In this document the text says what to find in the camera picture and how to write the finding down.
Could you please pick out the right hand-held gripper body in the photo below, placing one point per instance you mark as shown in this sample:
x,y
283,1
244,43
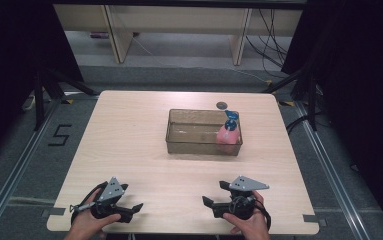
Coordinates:
x,y
240,203

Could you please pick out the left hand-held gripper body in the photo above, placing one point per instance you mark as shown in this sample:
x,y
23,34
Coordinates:
x,y
110,195

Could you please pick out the pink soap bottle blue pump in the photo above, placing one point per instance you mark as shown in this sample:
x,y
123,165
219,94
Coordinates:
x,y
227,136

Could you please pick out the brown transparent plastic bin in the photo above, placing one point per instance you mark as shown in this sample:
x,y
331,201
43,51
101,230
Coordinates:
x,y
192,149

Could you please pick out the person's right hand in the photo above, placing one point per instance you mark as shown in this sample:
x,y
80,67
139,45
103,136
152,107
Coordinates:
x,y
250,228

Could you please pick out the person's left hand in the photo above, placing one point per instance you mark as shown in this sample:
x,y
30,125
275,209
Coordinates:
x,y
85,221

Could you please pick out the grey tape piece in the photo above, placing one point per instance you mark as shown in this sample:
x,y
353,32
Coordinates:
x,y
310,218
57,211

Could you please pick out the dark round table grommet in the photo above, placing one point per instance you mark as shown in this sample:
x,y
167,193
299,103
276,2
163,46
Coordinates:
x,y
221,105

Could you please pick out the black metal stand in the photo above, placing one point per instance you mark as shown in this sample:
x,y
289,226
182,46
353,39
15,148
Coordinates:
x,y
39,100
312,100

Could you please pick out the small purple box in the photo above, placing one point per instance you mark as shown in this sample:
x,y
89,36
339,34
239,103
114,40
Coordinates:
x,y
99,34

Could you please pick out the black curtain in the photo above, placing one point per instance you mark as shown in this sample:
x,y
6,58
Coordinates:
x,y
9,50
362,83

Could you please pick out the beige wooden shelf unit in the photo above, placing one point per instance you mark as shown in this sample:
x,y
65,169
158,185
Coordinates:
x,y
179,20

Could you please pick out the aluminium floor rail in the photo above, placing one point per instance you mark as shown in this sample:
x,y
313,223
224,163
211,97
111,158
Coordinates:
x,y
15,173
329,170

